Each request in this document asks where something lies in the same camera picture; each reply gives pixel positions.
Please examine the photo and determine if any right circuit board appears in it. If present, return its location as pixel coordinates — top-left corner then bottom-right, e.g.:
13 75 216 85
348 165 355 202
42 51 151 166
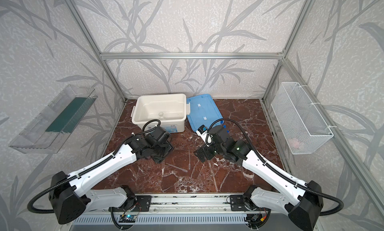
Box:
246 214 268 224

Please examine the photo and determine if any green circuit board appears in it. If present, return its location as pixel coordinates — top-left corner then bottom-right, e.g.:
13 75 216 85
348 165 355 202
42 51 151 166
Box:
119 215 137 223

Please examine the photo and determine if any white plastic bin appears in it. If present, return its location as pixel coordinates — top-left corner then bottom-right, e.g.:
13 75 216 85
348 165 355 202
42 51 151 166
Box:
131 94 191 133

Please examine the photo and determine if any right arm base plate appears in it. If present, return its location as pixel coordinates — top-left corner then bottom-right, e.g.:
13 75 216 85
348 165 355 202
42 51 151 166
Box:
228 195 252 212

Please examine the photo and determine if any blue plastic lid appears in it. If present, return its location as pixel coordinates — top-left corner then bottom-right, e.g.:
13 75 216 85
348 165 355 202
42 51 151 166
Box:
187 94 223 132

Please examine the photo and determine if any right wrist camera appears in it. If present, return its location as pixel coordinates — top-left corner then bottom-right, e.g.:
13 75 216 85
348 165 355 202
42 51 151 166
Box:
196 125 210 146

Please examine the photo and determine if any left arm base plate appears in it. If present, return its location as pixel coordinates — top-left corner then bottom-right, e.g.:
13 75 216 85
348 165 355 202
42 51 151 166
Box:
120 195 152 212

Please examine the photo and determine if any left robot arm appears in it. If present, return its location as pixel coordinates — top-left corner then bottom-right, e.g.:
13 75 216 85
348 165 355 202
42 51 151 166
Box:
27 126 174 225

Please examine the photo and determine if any glass stirring rod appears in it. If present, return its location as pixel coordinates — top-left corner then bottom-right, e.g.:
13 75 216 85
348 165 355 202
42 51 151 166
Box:
188 149 191 170

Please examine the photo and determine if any white wire basket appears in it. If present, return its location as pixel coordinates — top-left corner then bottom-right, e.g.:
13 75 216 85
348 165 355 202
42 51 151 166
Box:
271 82 334 155

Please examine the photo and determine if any clear plastic pipette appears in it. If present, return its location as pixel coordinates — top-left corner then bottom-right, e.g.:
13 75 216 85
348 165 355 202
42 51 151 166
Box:
166 163 188 173

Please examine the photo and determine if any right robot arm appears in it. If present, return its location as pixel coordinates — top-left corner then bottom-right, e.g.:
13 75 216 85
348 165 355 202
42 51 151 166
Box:
195 125 344 231

